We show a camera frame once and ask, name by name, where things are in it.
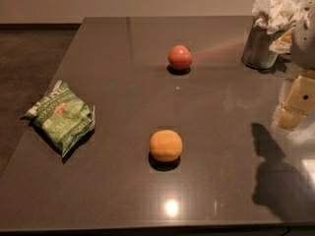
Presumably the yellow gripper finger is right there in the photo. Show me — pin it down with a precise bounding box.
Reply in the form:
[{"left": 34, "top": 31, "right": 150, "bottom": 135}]
[{"left": 276, "top": 71, "right": 315, "bottom": 130}]

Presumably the green jalapeno chip bag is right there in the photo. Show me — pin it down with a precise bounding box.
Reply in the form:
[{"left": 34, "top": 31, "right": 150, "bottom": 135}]
[{"left": 22, "top": 81, "right": 95, "bottom": 157}]

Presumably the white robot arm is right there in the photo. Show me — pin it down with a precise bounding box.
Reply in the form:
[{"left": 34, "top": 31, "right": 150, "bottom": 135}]
[{"left": 274, "top": 5, "right": 315, "bottom": 130}]

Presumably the red apple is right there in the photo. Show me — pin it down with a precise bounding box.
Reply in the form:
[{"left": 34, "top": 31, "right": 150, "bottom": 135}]
[{"left": 167, "top": 45, "right": 192, "bottom": 71}]

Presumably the metal cup holder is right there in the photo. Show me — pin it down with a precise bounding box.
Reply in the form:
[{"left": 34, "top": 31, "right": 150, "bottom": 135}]
[{"left": 241, "top": 27, "right": 284, "bottom": 70}]

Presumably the orange fruit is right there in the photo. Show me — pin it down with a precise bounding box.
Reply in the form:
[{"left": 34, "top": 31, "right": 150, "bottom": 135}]
[{"left": 150, "top": 130, "right": 183, "bottom": 162}]

